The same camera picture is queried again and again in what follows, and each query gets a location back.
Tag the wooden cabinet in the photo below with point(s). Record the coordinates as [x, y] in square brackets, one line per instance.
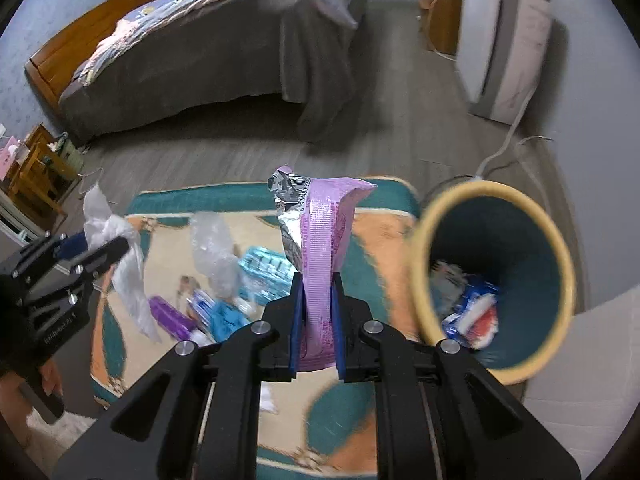
[442, 15]

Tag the clear blue-edged pouch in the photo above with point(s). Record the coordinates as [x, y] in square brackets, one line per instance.
[475, 292]

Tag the bed with grey cover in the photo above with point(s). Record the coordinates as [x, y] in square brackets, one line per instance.
[250, 60]

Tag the white fluffy rug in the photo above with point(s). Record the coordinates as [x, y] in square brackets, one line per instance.
[60, 435]

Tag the clear plastic bottle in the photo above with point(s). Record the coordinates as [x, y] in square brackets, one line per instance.
[210, 245]

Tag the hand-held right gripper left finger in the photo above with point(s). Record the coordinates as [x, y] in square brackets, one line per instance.
[297, 327]

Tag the pale green white box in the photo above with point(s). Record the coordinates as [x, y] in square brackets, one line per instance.
[447, 280]

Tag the wooden nightstand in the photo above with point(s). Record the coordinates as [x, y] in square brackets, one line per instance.
[40, 180]

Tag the yellow-rimmed teal waste bin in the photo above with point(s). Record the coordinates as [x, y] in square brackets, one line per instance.
[500, 240]

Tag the purple packet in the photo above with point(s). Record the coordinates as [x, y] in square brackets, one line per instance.
[170, 317]

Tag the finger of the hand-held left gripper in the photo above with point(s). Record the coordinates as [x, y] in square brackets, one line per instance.
[75, 245]
[100, 260]

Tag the blue white tube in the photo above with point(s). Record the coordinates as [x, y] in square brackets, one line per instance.
[202, 305]

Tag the pink box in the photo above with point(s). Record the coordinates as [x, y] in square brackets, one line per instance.
[9, 157]

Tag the wooden bed frame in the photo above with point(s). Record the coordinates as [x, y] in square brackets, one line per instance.
[75, 40]

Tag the person's left hand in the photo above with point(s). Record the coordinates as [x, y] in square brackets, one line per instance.
[52, 380]

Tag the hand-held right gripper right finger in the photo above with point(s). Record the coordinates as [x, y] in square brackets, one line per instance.
[338, 332]

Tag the white door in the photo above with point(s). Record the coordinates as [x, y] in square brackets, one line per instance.
[590, 360]

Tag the printed teal orange mat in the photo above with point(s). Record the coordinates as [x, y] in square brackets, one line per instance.
[370, 240]

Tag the pink snack wrapper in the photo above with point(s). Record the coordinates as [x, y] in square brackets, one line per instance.
[325, 240]

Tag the white air purifier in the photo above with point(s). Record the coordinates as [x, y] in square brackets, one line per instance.
[500, 45]

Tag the blue glove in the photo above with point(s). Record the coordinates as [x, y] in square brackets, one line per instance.
[227, 322]

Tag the white tissue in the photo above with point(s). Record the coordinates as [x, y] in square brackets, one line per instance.
[125, 270]

